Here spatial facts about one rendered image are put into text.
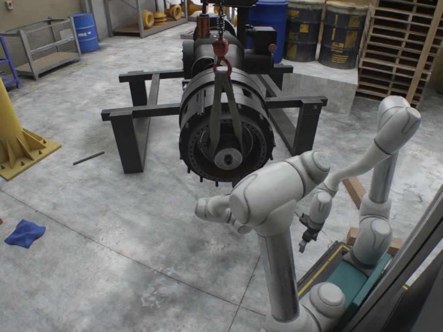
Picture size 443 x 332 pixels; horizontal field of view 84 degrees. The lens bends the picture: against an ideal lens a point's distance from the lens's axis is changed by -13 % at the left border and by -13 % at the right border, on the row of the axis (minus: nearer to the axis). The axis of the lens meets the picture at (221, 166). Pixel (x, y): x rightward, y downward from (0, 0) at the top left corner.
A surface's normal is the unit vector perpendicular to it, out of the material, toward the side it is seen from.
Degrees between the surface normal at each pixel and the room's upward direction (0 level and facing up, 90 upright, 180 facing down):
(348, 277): 0
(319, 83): 90
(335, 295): 6
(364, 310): 90
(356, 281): 0
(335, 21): 90
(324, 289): 9
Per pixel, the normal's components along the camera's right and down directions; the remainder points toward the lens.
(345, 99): -0.40, 0.57
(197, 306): 0.00, -0.79
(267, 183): 0.11, -0.56
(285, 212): 0.54, 0.25
